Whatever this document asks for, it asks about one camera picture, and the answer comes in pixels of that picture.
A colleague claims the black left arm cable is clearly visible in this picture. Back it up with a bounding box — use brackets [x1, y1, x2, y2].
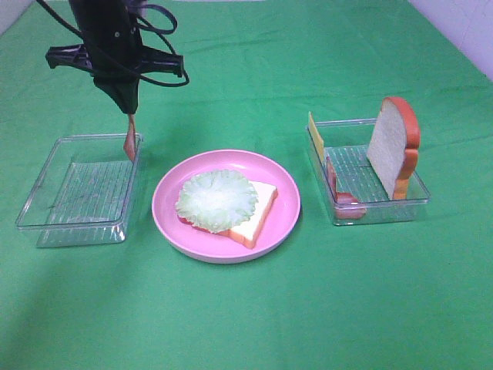
[36, 0, 190, 88]

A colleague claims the green toy lettuce leaf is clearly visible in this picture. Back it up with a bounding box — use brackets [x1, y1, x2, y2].
[175, 170, 258, 234]

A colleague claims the clear plastic tray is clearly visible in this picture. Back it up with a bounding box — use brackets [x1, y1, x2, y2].
[307, 118, 430, 226]
[15, 133, 140, 248]

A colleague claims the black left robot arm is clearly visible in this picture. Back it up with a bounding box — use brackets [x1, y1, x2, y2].
[39, 1, 189, 114]

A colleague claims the right clear plastic tray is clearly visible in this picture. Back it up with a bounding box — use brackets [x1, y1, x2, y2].
[307, 118, 430, 226]

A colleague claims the pink round plate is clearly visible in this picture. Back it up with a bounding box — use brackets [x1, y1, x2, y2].
[152, 150, 301, 264]

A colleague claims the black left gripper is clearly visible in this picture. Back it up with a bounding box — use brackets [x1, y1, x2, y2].
[45, 38, 184, 114]

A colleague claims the toy bread slice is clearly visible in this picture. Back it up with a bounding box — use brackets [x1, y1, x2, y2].
[178, 181, 277, 249]
[367, 96, 421, 200]

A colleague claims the yellow toy cheese slice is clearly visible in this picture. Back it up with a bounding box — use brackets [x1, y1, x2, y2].
[308, 111, 326, 165]

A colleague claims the toy bacon strip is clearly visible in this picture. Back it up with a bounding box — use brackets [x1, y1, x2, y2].
[123, 114, 136, 162]
[326, 156, 366, 220]

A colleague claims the green tablecloth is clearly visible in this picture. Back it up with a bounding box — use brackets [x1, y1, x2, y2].
[1, 1, 492, 369]

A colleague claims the left clear plastic tray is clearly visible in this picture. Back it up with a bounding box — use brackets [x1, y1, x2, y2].
[15, 133, 140, 248]

